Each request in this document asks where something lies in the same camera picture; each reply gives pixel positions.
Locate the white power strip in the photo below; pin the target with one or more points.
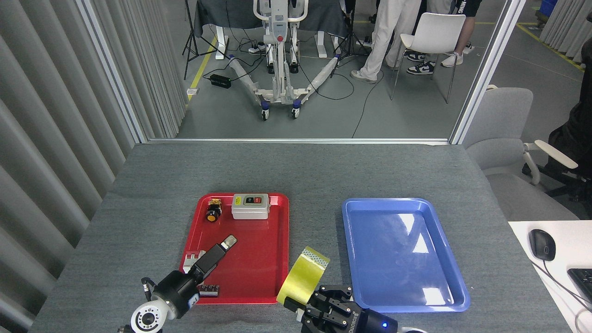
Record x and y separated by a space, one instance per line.
256 48

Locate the white plastic chair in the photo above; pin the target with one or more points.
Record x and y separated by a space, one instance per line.
434 32

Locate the blue plastic tray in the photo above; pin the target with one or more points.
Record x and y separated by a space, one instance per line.
384 249

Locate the white desk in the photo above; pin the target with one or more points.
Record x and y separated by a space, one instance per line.
571 240

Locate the grey pleated curtain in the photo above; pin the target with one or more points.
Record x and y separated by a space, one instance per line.
46 115
566 25

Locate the black power adapter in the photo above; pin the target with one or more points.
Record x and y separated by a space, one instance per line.
220 81

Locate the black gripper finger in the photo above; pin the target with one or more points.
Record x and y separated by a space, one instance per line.
213 264
335 296
323 319
206 259

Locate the black office chair base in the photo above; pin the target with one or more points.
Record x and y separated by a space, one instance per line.
555 175

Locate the black keyboard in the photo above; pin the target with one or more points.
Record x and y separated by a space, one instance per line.
583 283

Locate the dark cloth covered table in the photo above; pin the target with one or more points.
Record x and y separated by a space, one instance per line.
231 14

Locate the person behind white chair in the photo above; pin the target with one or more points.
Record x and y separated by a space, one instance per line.
468 7

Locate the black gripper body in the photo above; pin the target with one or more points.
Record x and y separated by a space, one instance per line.
370 323
175 289

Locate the silver frame post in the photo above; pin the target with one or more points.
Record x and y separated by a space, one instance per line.
113 74
488 69

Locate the black yellow push button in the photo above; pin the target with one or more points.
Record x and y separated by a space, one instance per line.
213 213

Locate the seated person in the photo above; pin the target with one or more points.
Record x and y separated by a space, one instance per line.
578 134

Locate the white wheeled stand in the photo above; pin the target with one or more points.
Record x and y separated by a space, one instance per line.
280 46

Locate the yellow tape roll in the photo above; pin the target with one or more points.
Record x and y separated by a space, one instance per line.
303 277

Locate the small white floor box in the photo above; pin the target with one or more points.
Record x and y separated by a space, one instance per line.
193 92

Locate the white red circuit breaker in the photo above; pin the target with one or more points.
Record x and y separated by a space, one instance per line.
188 264

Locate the small black terminal block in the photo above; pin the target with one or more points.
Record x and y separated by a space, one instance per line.
210 291

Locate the black computer mouse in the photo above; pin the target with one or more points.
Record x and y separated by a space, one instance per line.
542 244

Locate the red plastic tray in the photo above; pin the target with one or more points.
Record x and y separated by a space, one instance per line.
259 259

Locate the blue bin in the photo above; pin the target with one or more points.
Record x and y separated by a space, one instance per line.
545 7

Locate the white push button switch box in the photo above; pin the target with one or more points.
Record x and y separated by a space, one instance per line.
249 210

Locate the silver frame rail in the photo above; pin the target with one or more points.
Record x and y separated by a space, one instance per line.
296 140

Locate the grey office chair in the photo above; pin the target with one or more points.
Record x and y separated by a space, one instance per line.
504 115

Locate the black tripod stand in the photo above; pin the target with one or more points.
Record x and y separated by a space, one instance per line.
189 27
348 41

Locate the standing person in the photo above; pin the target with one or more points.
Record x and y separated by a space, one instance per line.
384 37

